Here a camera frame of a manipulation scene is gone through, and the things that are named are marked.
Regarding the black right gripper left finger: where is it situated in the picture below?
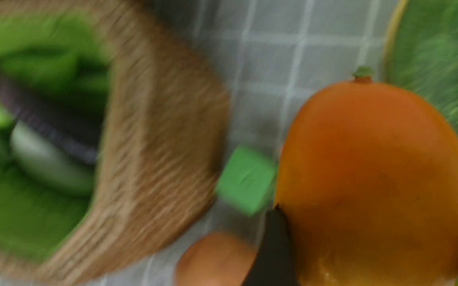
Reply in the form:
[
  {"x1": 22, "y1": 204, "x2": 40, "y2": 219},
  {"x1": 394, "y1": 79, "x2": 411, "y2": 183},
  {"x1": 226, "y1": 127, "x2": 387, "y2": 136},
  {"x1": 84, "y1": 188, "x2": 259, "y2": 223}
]
[{"x1": 242, "y1": 206, "x2": 299, "y2": 286}]

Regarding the brown toy potato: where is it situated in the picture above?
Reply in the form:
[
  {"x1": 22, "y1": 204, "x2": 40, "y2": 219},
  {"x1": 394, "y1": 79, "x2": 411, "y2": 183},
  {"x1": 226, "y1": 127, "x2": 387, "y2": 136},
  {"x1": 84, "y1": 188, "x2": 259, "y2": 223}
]
[{"x1": 174, "y1": 232, "x2": 257, "y2": 286}]

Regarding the orange yellow toy mango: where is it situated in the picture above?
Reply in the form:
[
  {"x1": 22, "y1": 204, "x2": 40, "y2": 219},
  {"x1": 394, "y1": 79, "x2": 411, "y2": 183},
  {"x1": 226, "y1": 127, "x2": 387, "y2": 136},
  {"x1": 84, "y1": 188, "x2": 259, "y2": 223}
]
[{"x1": 275, "y1": 66, "x2": 458, "y2": 286}]

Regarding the purple toy eggplant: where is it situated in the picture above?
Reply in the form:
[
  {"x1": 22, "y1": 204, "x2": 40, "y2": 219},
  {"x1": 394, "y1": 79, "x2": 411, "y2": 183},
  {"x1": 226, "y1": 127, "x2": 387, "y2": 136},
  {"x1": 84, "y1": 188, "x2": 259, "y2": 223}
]
[{"x1": 0, "y1": 74, "x2": 102, "y2": 165}]

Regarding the green foam cube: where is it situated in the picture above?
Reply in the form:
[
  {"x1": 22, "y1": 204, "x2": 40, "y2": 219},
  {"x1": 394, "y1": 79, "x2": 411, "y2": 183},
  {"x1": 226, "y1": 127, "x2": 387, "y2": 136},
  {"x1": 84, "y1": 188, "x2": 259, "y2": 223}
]
[{"x1": 215, "y1": 145, "x2": 278, "y2": 216}]

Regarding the woven wicker basket green lining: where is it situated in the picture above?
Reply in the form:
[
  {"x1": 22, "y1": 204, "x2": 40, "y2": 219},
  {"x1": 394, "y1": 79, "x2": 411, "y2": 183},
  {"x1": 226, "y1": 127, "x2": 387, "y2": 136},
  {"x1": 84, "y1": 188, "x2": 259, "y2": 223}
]
[{"x1": 0, "y1": 0, "x2": 230, "y2": 286}]

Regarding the grey checked tablecloth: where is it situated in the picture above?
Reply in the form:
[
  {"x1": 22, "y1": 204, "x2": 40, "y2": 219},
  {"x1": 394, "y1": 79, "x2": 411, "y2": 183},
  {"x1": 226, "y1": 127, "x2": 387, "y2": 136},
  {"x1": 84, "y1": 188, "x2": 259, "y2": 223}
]
[{"x1": 0, "y1": 0, "x2": 400, "y2": 286}]

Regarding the green glass leaf plate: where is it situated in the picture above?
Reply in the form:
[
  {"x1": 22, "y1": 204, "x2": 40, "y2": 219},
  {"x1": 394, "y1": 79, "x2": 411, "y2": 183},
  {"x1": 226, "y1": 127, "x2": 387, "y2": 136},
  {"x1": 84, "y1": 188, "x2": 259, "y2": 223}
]
[{"x1": 384, "y1": 0, "x2": 458, "y2": 134}]

